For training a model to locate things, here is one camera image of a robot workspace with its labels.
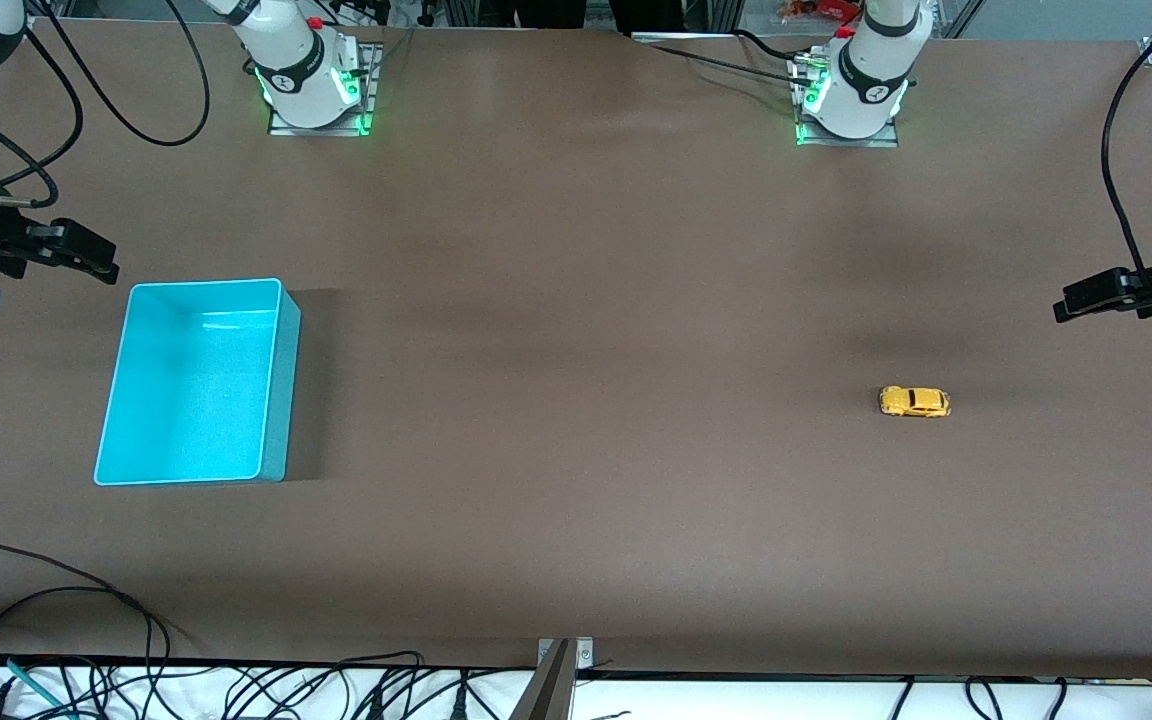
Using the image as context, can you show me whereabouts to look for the tangled black floor cables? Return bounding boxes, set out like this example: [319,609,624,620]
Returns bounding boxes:
[0,650,497,720]

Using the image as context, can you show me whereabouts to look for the teal strap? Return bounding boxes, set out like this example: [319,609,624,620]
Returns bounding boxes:
[4,657,53,707]

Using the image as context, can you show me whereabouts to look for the dark trouser legs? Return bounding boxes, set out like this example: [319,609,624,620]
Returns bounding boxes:
[511,0,687,33]

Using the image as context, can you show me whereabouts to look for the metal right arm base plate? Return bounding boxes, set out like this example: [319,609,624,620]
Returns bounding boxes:
[268,40,382,138]

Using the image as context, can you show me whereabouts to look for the turquoise plastic bin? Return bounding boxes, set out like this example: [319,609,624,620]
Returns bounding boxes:
[93,278,302,487]

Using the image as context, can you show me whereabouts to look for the small metal table bracket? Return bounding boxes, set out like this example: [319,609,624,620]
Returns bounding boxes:
[536,637,595,671]

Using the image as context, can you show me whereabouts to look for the red package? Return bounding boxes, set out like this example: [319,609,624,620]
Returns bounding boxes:
[781,0,862,23]

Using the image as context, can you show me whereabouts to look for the dark aluminium camera post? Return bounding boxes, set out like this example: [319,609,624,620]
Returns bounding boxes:
[508,640,577,720]

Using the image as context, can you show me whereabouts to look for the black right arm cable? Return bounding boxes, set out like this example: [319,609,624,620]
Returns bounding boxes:
[0,0,212,206]

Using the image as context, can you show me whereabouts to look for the yellow beetle toy car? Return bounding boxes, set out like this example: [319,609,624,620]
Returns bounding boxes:
[879,385,952,419]

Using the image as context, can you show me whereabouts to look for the black base power cable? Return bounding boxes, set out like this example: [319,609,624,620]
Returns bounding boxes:
[636,28,817,91]

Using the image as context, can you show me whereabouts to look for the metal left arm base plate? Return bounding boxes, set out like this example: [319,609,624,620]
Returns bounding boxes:
[791,55,900,149]

